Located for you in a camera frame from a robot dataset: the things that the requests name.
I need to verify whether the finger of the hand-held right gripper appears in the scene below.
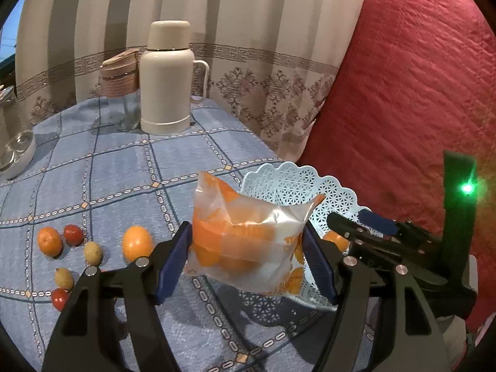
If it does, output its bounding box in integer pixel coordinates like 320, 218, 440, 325
326, 212, 392, 258
357, 208, 407, 238

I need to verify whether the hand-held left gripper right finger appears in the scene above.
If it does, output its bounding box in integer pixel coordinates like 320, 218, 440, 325
301, 223, 454, 372

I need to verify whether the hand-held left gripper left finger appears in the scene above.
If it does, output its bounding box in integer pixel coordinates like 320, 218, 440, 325
41, 221, 194, 372

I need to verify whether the small orange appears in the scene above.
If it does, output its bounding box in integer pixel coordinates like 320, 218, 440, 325
323, 230, 351, 254
37, 227, 63, 257

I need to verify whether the large orange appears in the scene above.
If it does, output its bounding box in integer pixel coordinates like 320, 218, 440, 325
122, 225, 155, 263

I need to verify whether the clear plastic bag of oranges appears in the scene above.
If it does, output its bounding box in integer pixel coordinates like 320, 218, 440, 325
185, 170, 326, 295

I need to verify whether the light blue lattice basket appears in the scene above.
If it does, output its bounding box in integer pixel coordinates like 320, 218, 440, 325
239, 162, 378, 312

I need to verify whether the small red fruit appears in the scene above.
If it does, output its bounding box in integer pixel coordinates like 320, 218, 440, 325
63, 224, 85, 246
51, 288, 72, 312

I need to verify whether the small yellow fruit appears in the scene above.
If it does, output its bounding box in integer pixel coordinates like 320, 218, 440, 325
84, 241, 103, 264
54, 268, 74, 290

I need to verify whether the blue checked tablecloth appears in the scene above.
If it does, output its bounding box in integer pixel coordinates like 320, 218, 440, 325
0, 95, 384, 372

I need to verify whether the red quilted blanket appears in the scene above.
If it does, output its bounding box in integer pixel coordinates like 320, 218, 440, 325
296, 0, 496, 334

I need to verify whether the cream thermos jug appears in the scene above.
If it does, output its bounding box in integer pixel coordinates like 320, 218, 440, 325
139, 20, 210, 135

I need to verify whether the white round bowl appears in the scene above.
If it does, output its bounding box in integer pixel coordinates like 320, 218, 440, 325
0, 131, 37, 180

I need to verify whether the glass jar with pink lid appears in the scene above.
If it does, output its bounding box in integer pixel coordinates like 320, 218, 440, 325
99, 48, 142, 131

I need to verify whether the beige striped curtain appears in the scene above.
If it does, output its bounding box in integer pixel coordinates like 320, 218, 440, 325
15, 0, 373, 163

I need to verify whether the clear glass container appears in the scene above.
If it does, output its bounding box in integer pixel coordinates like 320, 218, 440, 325
0, 84, 18, 152

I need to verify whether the window pane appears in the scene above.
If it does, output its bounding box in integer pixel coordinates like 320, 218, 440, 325
0, 0, 29, 72

